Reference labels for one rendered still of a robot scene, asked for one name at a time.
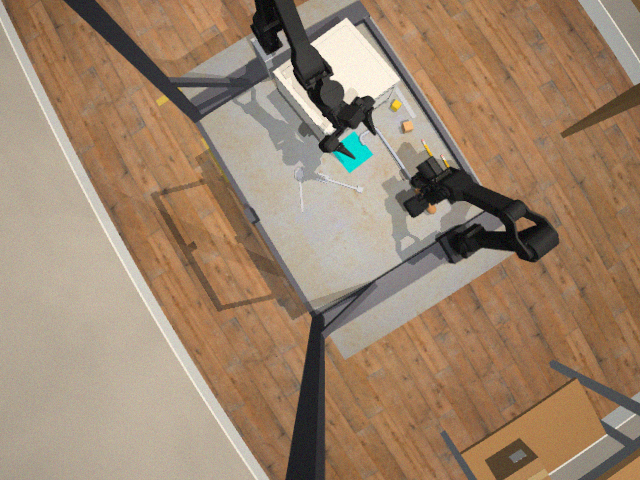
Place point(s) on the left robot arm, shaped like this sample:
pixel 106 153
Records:
pixel 308 64

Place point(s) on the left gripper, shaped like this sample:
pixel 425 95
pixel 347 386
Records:
pixel 329 142

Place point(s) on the white box-shaped cabinet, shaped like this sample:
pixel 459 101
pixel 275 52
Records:
pixel 356 65

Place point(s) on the grey combination wrench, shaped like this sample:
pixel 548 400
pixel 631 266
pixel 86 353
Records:
pixel 358 189

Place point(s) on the dark grey metal frame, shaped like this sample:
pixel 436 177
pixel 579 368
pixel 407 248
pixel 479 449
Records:
pixel 307 452

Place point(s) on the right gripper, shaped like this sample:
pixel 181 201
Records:
pixel 414 207

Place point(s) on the grey flat bar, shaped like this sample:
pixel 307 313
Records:
pixel 405 103

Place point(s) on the tan cube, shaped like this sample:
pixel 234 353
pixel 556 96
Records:
pixel 407 127

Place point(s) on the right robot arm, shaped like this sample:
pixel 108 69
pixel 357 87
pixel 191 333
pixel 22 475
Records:
pixel 529 244

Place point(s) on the grey spoon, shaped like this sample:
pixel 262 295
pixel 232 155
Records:
pixel 298 175

